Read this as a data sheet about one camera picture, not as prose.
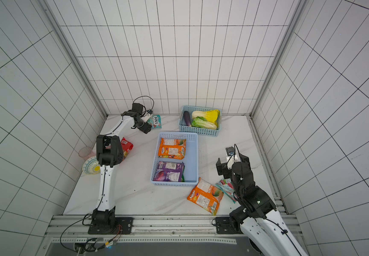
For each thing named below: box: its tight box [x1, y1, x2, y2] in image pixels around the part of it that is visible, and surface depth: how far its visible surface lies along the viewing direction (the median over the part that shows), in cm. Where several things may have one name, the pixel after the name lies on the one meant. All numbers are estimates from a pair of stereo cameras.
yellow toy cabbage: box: [191, 109, 220, 125], surface depth 112 cm
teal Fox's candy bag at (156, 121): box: [151, 114, 163, 130], surface depth 116 cm
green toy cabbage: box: [191, 116, 218, 130], surface depth 108 cm
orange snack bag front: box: [186, 177, 224, 216], surface depth 82 cm
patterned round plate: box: [82, 155, 101, 175], surface depth 92 cm
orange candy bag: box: [157, 137, 187, 160], surface depth 97 cm
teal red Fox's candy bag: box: [215, 178, 239, 204], surface depth 85 cm
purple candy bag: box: [153, 161, 184, 182], surface depth 87 cm
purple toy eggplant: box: [183, 110, 192, 127], surface depth 116 cm
